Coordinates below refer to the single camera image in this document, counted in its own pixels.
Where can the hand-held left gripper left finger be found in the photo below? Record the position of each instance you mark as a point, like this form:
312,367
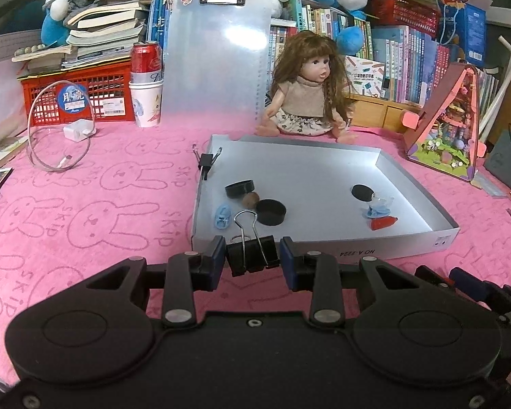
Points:
216,264

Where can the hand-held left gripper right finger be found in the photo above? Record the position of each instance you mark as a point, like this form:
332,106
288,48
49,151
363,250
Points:
287,266

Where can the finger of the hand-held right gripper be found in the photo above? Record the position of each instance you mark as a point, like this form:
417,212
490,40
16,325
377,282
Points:
430,277
468,283

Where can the black binder clip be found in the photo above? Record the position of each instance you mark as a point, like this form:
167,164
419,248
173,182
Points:
205,161
249,260

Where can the small blue plastic clip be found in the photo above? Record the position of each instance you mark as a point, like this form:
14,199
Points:
222,217

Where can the black round cap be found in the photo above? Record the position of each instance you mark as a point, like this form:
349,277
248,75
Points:
362,192
239,189
271,213

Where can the red plastic clip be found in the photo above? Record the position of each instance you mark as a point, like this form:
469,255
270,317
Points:
383,223

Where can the brown pebble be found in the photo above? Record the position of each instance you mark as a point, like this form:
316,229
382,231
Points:
250,200

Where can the light blue plastic clip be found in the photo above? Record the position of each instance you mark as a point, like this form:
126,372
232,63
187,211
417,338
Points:
377,211

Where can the clear round plastic lid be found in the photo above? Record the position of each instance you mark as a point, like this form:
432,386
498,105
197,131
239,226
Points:
382,200

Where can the grey cardboard tray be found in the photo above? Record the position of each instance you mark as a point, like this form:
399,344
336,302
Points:
315,170

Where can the pink rabbit-print towel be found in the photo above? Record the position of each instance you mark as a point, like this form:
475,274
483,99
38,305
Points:
110,204

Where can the dark grey folder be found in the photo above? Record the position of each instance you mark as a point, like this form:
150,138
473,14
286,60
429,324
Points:
504,166

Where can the pink triangular dollhouse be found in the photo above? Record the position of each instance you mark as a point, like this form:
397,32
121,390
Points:
447,136

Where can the wooden drawer organizer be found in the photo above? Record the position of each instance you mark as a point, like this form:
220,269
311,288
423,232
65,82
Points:
387,113

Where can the long-haired baby doll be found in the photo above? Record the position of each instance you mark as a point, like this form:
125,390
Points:
306,93

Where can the white paper cup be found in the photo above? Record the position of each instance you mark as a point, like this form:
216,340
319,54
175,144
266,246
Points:
147,104

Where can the white power adapter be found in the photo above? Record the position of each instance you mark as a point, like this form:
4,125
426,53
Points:
79,131

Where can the translucent plastic clipboard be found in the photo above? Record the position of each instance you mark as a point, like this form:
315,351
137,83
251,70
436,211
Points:
213,72

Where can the white printed carton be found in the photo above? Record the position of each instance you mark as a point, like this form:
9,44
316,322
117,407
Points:
366,76

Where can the red plastic crate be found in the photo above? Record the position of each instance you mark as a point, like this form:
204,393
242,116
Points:
106,89

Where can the white plastic tube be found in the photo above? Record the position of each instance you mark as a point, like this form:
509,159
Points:
509,76

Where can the red soda can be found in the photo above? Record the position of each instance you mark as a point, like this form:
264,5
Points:
145,61

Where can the row of books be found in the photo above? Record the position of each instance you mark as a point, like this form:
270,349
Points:
409,59

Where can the blue plush ball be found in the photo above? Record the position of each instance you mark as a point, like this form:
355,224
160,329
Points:
349,41

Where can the open booklet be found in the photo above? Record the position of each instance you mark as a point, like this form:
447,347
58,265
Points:
4,151

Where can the blue carton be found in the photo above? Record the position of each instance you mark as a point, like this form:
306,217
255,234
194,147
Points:
472,34

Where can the stack of books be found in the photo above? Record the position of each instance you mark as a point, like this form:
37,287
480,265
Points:
106,30

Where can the red plastic basket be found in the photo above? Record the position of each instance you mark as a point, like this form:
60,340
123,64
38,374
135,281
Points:
404,15

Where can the blue white plush toy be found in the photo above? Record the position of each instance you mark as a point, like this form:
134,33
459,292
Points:
53,25

